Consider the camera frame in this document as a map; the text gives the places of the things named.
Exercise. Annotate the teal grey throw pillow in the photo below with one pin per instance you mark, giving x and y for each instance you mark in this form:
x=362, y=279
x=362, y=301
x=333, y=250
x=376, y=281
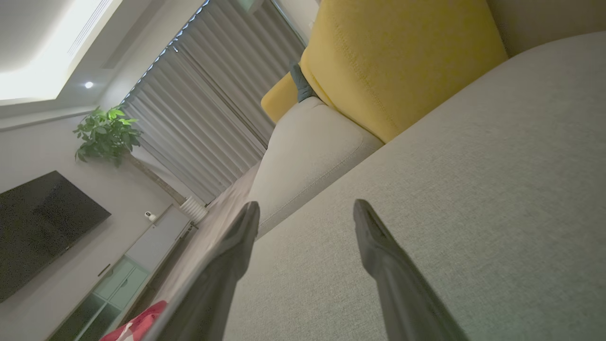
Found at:
x=301, y=85

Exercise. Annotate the black flat television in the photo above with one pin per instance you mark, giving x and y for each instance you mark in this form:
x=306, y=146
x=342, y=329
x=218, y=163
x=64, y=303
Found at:
x=42, y=227

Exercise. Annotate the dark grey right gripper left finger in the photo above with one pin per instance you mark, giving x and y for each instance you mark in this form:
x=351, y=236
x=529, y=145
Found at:
x=222, y=279

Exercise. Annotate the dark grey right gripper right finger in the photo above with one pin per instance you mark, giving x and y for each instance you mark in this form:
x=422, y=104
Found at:
x=397, y=284

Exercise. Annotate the wide yellow sofa back cushion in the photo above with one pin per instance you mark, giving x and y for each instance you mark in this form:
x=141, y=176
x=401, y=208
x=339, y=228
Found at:
x=397, y=61

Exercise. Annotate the white ribbed plant pot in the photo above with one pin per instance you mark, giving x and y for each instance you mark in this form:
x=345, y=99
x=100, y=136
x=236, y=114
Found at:
x=194, y=209

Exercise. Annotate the green potted tree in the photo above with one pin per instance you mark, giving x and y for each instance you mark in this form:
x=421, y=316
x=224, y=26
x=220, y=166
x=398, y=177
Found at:
x=106, y=135

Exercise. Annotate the small grey sofa seat cushion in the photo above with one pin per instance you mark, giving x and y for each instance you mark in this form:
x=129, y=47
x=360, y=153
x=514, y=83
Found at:
x=307, y=151

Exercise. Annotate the narrow yellow sofa back cushion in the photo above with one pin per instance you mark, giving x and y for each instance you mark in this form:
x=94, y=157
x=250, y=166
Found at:
x=279, y=100

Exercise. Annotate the small white security camera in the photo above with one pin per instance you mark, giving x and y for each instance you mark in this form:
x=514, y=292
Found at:
x=150, y=216

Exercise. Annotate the white and green TV cabinet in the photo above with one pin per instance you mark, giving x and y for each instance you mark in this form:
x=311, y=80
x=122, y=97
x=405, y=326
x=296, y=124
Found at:
x=142, y=255

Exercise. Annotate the grey pleated curtain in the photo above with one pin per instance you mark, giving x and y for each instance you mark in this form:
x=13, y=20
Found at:
x=213, y=109

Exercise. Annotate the red and white jersey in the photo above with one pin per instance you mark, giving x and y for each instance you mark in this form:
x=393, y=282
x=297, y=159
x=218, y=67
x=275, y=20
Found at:
x=139, y=324

